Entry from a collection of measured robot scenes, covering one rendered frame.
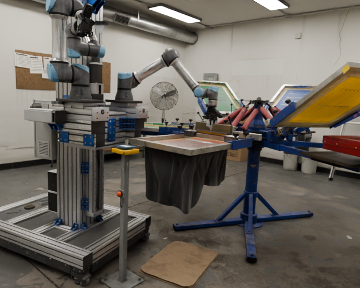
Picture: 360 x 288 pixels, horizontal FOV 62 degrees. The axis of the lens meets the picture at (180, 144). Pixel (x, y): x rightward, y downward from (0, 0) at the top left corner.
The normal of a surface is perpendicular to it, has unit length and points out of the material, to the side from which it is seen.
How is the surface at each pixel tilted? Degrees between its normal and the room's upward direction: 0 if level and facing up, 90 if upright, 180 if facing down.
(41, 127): 90
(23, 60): 88
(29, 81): 90
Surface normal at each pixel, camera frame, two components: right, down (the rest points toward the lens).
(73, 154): -0.44, 0.11
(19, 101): 0.76, 0.14
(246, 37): -0.66, 0.08
